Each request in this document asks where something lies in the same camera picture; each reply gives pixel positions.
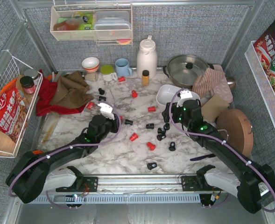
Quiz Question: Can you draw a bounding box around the round wooden board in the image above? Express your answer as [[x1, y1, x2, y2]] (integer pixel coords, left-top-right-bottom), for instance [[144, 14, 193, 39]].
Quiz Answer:
[[216, 109, 254, 157]]

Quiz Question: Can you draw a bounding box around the green lidded white cup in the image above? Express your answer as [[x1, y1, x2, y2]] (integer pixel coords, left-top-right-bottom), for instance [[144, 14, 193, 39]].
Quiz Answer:
[[100, 64, 118, 82]]

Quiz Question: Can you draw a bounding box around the brown cloth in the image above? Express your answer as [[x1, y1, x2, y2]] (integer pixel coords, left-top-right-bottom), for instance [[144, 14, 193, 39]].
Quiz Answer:
[[49, 71, 94, 109]]

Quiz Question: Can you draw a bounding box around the orange spice bottle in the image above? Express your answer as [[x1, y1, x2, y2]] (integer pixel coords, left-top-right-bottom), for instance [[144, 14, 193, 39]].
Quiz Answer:
[[141, 70, 149, 86]]

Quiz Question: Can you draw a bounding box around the steel pot with glass lid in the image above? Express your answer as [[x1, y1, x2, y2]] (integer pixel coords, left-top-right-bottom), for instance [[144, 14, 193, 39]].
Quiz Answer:
[[162, 55, 214, 89]]

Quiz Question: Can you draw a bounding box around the white plastic storage basket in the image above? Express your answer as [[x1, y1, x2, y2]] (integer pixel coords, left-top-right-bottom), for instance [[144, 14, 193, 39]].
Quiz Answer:
[[155, 84, 201, 109]]

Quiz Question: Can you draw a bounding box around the black capsule upright top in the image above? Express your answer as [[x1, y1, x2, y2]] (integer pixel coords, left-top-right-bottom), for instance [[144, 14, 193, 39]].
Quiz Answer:
[[98, 88, 105, 95]]

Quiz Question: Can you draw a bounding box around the black capsule cluster top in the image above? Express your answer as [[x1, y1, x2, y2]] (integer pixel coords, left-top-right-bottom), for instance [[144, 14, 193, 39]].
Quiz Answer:
[[163, 123, 170, 131]]

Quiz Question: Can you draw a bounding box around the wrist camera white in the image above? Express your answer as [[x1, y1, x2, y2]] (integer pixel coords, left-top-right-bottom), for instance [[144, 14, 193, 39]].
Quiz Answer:
[[176, 90, 193, 107], [98, 102, 114, 120]]

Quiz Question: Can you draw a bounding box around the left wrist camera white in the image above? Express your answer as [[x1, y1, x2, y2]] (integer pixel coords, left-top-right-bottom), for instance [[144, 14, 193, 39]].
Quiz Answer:
[[98, 102, 114, 120]]

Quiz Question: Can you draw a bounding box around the white striped bowl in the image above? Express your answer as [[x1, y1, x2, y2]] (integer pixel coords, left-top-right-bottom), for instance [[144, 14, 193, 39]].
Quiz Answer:
[[82, 57, 99, 72]]

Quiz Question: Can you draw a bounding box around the blue mug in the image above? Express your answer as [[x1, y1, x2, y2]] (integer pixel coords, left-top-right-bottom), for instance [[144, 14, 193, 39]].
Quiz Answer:
[[115, 58, 133, 77]]

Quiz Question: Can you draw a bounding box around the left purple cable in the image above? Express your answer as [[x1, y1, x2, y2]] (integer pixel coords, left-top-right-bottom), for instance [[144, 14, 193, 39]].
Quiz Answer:
[[8, 101, 123, 210]]

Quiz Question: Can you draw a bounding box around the white wire basket right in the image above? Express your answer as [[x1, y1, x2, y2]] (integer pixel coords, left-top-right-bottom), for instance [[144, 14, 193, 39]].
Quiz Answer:
[[244, 41, 275, 128]]

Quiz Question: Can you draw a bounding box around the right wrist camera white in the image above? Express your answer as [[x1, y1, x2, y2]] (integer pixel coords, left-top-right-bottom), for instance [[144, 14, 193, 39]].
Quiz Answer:
[[176, 90, 193, 107]]

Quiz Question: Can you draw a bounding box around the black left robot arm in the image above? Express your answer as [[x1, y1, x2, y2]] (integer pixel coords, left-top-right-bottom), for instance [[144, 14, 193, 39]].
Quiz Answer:
[[6, 114, 121, 203]]

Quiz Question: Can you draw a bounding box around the orange ball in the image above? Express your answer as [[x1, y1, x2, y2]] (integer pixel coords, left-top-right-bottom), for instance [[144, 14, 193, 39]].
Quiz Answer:
[[32, 150, 43, 155]]

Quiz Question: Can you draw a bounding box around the purple spatula handle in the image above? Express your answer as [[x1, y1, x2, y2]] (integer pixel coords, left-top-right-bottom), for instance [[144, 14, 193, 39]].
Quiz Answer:
[[190, 154, 216, 161]]

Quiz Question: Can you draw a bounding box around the black capsule cluster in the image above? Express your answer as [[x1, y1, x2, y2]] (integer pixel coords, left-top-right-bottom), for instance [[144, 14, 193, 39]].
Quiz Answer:
[[157, 134, 166, 141], [163, 123, 170, 131], [157, 127, 166, 134]]

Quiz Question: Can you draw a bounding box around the small beige pepper jar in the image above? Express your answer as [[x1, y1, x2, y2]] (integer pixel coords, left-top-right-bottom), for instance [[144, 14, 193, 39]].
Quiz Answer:
[[85, 72, 99, 82]]

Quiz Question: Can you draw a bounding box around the black capsule top lying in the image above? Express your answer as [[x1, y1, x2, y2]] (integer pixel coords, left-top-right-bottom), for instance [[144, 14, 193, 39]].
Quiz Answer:
[[99, 96, 106, 102]]

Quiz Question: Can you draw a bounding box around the black capsule cluster bottom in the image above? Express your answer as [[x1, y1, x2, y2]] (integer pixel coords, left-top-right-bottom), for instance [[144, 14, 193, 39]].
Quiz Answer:
[[157, 134, 166, 141]]

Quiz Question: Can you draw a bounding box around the pink striped towel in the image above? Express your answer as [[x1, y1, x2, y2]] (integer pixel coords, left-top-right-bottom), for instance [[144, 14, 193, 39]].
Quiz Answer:
[[192, 68, 225, 98]]

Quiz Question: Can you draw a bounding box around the tan cardboard sheet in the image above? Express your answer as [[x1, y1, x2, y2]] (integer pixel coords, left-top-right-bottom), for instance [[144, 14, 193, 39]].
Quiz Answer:
[[201, 94, 229, 122]]

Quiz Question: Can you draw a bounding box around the pink silicone mould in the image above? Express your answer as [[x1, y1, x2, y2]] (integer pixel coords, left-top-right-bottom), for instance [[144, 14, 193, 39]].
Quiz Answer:
[[210, 75, 233, 104]]

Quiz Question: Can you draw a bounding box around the red capsule by cloth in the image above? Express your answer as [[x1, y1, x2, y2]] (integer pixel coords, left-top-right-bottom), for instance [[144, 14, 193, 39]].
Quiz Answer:
[[86, 102, 95, 110]]

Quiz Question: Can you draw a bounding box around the white thermos jug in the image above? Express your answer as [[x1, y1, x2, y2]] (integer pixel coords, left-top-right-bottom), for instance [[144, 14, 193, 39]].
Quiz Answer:
[[136, 35, 158, 79]]

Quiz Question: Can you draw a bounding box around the red capsule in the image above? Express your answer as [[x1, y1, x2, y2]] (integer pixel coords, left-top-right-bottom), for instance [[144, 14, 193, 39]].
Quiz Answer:
[[86, 102, 95, 110], [148, 106, 156, 112], [132, 90, 138, 98], [118, 76, 126, 82], [129, 133, 139, 142], [147, 142, 156, 151]]

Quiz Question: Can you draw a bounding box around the red cloth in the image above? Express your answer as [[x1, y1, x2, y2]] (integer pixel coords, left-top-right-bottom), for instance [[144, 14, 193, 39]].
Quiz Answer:
[[36, 78, 87, 117]]

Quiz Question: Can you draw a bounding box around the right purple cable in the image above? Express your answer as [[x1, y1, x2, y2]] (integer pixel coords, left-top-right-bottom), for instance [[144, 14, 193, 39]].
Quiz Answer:
[[169, 88, 275, 212]]

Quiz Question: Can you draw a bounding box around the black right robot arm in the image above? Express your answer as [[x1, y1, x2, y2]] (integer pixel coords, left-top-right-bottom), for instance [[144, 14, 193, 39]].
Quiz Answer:
[[162, 99, 275, 214]]

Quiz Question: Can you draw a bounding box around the steel ladle bowl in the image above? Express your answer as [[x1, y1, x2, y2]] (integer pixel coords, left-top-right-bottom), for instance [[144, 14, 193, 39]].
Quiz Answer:
[[226, 77, 237, 91]]

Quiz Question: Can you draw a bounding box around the purple cable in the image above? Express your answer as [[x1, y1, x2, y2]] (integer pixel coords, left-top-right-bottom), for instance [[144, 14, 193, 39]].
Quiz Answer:
[[169, 88, 275, 212], [8, 101, 123, 210]]

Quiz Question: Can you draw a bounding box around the black capsule cluster middle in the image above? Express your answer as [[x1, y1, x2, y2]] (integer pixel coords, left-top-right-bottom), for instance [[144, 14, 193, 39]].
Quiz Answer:
[[157, 127, 166, 134]]

